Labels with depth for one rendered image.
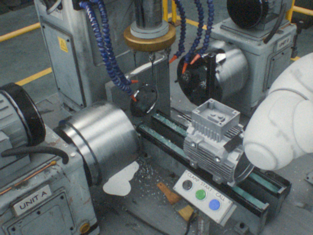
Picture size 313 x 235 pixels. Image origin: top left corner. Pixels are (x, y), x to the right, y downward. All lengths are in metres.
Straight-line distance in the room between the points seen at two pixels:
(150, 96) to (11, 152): 0.72
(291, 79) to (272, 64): 0.85
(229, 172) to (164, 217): 0.31
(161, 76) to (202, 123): 0.39
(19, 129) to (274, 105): 0.61
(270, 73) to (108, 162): 0.87
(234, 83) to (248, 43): 0.18
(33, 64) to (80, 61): 2.69
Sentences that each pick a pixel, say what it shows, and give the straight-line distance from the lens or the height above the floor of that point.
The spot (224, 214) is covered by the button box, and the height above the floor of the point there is 1.06.
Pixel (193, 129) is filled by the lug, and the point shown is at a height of 1.09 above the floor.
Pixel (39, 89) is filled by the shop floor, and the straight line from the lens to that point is 3.62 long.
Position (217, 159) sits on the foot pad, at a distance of 1.17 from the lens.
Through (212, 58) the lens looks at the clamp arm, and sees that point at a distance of 1.30.
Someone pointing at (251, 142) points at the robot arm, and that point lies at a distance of 0.73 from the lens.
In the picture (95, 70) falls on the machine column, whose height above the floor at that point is 1.16.
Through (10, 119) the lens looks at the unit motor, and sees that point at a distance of 0.98.
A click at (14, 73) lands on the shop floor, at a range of 3.98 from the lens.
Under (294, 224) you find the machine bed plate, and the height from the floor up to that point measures 0.80.
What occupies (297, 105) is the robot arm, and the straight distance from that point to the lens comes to 0.74.
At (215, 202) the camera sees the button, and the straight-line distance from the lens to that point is 1.03.
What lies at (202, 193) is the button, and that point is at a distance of 1.05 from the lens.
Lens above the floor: 1.87
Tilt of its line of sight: 38 degrees down
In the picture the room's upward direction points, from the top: 3 degrees counter-clockwise
